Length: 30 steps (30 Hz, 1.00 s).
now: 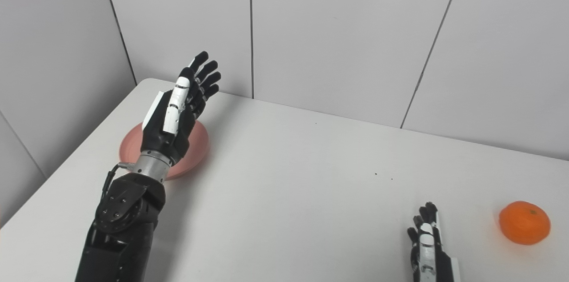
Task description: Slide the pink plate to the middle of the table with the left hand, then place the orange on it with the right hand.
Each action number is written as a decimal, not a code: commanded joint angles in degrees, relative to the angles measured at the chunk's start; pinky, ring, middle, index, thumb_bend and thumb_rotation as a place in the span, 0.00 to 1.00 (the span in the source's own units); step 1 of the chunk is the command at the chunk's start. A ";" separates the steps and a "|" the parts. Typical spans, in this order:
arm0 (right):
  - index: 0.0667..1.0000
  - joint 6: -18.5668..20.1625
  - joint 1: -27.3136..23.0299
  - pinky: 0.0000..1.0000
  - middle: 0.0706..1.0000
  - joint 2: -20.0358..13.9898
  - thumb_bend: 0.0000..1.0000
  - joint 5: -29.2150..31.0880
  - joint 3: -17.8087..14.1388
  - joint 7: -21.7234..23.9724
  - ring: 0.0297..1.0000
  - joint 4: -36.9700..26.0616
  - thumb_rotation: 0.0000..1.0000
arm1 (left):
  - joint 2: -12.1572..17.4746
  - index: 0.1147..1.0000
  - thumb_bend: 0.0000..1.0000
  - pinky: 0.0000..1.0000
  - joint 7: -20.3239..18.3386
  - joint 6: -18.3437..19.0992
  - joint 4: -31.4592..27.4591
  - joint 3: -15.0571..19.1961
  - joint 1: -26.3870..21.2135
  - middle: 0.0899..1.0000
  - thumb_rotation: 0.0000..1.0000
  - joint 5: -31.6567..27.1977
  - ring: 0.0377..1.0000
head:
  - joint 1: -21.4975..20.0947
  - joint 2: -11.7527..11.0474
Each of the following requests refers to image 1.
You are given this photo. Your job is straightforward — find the orange fruit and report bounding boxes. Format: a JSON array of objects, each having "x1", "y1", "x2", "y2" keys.
[{"x1": 498, "y1": 201, "x2": 552, "y2": 246}]

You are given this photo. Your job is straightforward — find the pink round plate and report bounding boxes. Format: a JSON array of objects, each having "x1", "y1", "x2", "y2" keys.
[{"x1": 118, "y1": 120, "x2": 210, "y2": 180}]

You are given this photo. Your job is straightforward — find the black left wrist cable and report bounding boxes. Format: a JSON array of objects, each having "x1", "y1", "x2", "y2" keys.
[{"x1": 102, "y1": 162, "x2": 136, "y2": 199}]

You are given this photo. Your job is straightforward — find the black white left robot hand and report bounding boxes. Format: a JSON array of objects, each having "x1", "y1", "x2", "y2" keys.
[{"x1": 140, "y1": 51, "x2": 222, "y2": 165}]

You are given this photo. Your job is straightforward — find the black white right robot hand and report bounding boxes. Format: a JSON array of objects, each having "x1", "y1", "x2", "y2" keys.
[{"x1": 407, "y1": 202, "x2": 462, "y2": 282}]

